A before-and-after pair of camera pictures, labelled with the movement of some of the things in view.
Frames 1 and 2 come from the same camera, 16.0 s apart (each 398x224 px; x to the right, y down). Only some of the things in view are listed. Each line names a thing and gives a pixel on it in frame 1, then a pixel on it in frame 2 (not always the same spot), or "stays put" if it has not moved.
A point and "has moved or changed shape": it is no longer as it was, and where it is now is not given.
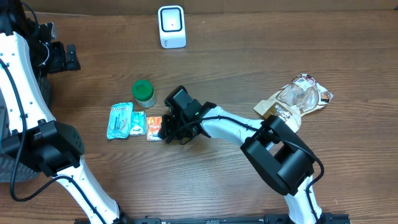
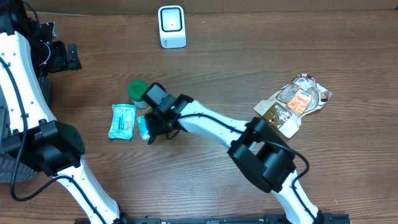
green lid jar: (143, 91) has moved or changed shape
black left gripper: (61, 63) stays put
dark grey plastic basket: (22, 173) stays put
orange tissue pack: (153, 124) has moved or changed shape
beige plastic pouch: (289, 103) stays put
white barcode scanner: (171, 24) stays put
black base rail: (225, 219) stays put
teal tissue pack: (138, 123) has moved or changed shape
